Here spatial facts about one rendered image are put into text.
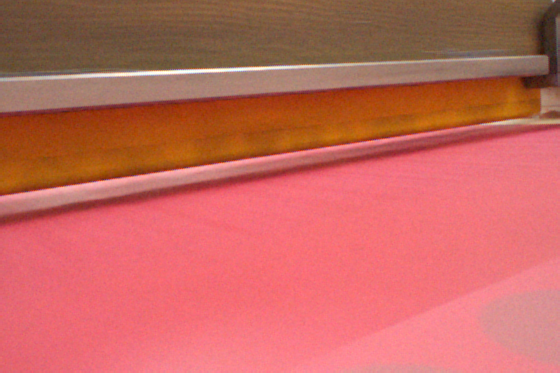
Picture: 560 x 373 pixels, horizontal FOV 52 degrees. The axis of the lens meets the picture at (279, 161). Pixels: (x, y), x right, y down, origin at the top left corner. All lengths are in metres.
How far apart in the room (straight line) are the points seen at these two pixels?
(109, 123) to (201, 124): 0.04
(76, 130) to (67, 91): 0.03
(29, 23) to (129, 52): 0.03
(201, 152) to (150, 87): 0.04
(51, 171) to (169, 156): 0.04
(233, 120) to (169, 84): 0.05
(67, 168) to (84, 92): 0.03
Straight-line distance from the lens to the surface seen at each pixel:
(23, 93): 0.17
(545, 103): 0.44
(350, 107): 0.26
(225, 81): 0.20
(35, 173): 0.20
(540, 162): 0.21
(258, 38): 0.22
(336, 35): 0.24
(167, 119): 0.21
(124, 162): 0.21
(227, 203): 0.16
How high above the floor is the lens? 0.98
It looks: 6 degrees down
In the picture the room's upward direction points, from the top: 5 degrees counter-clockwise
